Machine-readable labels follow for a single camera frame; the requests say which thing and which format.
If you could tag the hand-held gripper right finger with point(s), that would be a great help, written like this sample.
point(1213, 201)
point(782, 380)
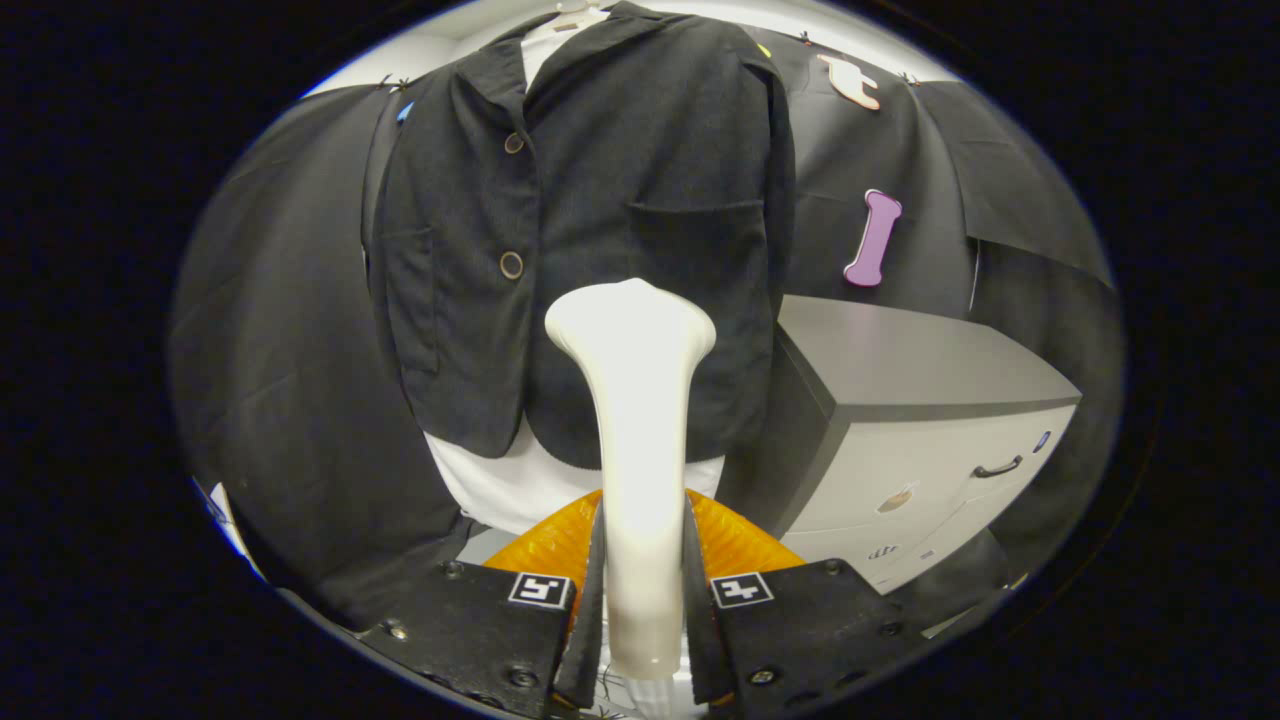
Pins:
point(702, 650)

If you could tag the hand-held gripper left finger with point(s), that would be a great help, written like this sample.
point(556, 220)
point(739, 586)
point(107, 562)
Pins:
point(588, 650)

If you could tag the white garment steamer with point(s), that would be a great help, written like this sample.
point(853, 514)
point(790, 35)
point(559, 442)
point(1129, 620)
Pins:
point(640, 430)

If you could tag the black jacket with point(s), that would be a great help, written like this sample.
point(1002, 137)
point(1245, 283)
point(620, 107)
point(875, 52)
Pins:
point(640, 160)

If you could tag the grey cabinet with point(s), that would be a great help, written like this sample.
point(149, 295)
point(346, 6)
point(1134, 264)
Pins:
point(900, 360)

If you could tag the black backdrop cloth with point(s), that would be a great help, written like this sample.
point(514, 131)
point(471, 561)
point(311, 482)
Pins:
point(280, 350)

